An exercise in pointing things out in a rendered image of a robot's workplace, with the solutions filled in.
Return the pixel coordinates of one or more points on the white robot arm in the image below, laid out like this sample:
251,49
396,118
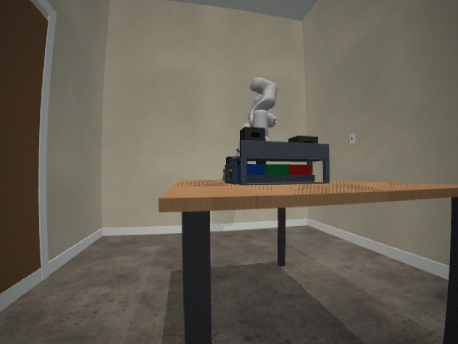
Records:
258,116

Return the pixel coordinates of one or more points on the red bin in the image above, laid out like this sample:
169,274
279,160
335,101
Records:
299,169

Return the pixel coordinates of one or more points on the blue open bin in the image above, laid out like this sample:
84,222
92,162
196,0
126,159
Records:
252,169

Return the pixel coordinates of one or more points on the grey metal shelf rack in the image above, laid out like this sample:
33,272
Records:
278,152

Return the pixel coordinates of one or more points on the green open bin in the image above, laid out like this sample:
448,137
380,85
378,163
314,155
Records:
276,169

